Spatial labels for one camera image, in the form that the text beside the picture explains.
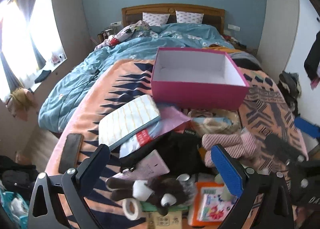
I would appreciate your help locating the black striped cloth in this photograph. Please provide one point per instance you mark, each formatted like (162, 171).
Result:
(246, 60)

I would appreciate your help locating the white wall socket panel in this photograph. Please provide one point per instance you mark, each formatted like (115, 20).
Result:
(233, 27)
(116, 23)

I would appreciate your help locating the orange navy patterned blanket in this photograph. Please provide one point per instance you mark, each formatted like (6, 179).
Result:
(105, 89)

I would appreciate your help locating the small red plush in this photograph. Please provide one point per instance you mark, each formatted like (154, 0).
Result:
(113, 41)

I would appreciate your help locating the pink white plastic bag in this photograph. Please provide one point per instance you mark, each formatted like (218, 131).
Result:
(172, 119)

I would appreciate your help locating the smartphone with orange case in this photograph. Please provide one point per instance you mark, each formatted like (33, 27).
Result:
(71, 149)

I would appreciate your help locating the pale green plush toy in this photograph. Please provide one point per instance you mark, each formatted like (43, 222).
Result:
(225, 192)

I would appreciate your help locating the dark sock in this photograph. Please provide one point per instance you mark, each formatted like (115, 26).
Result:
(43, 76)

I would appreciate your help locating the blue duvet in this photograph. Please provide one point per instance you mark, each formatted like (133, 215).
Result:
(100, 59)

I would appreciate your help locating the blond doll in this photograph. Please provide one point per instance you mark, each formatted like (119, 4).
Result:
(21, 99)

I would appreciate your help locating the white tape roll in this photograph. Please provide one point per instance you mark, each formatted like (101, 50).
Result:
(131, 209)

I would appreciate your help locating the green cloth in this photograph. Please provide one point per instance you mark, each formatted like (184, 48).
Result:
(150, 207)

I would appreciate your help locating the floral cloth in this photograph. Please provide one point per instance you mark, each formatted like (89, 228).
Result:
(130, 31)

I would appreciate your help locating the hanging black garment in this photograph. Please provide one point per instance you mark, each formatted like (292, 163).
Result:
(312, 56)

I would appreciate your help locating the dark grey curtain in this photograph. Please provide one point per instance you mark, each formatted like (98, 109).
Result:
(27, 11)
(7, 74)

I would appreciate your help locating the dark clothes on floor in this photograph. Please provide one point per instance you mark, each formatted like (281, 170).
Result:
(17, 174)

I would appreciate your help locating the clear bottle grey cap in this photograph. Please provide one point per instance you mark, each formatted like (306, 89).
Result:
(185, 178)

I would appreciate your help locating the pink knit sweater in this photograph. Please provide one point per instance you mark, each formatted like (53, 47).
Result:
(225, 141)

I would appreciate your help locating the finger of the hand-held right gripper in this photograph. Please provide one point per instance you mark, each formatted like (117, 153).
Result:
(277, 144)
(306, 125)

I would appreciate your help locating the pink windowsill ornament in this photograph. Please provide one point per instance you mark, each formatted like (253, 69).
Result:
(56, 57)

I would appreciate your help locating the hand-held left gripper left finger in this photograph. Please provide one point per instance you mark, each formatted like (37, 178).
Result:
(97, 159)

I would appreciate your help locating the wooden nightstand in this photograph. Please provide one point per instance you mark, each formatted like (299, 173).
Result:
(103, 35)
(237, 44)

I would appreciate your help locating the black fabric bag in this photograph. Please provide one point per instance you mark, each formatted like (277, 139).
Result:
(180, 149)

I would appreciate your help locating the white patterned pillow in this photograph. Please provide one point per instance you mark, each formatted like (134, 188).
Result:
(188, 17)
(155, 18)

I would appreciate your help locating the beige cardboard box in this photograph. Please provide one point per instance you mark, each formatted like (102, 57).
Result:
(165, 220)

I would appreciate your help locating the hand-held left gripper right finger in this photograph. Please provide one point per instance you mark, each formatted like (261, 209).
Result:
(226, 171)

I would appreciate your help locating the black white plush toy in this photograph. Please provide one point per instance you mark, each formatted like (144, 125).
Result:
(165, 189)

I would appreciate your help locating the orange toy package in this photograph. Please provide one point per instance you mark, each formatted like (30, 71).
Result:
(212, 206)

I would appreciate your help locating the pile of dark clothes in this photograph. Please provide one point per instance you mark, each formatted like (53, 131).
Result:
(290, 86)

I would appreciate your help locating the wooden headboard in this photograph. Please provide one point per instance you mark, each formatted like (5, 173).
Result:
(150, 10)

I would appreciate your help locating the yellow cloth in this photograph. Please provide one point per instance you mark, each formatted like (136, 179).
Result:
(206, 155)

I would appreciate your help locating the teal white bag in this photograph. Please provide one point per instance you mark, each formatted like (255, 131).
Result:
(12, 204)

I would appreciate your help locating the pink cardboard box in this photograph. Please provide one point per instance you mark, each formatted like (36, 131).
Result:
(195, 91)

